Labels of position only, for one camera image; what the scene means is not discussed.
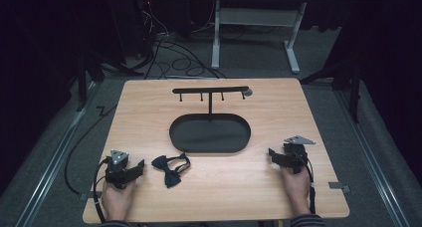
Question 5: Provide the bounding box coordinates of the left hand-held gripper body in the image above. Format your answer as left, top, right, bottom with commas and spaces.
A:
105, 148, 133, 190

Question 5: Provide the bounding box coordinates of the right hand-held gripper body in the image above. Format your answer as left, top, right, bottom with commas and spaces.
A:
282, 134, 317, 175

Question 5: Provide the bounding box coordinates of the dark blue bow tie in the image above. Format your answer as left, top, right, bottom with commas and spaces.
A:
150, 152, 192, 189

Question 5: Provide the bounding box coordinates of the black hook rack with tray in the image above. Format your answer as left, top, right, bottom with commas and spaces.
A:
168, 85, 254, 154

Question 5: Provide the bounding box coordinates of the person's left hand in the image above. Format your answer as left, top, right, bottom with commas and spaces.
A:
101, 178, 137, 222

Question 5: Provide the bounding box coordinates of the person's right hand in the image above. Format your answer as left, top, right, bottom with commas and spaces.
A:
279, 165, 314, 217

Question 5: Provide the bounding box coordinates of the black metal stand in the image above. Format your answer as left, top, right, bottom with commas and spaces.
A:
300, 54, 364, 124
74, 51, 143, 114

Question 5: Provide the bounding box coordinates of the left hand-held gripper black cable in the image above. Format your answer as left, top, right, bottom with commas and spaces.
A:
93, 156, 111, 224

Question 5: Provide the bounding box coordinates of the hand-held gripper black cable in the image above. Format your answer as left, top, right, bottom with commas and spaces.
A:
298, 151, 317, 215
93, 156, 111, 224

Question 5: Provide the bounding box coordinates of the right hand-held gripper black cable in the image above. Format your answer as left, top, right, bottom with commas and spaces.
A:
298, 151, 317, 215

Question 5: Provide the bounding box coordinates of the long black floor cable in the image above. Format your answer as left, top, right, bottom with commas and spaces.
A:
64, 103, 117, 195

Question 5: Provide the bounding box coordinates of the grey metal table bracket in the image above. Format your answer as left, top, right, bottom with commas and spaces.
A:
327, 181, 351, 194

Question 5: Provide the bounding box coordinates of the grey metal floor rail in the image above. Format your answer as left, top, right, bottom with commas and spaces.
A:
14, 82, 98, 227
334, 91, 411, 227

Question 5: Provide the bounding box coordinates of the tangle of black floor cables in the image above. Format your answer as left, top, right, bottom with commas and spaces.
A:
133, 1, 228, 81

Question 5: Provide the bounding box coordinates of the white metal desk frame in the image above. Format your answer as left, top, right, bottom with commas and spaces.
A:
210, 0, 309, 75

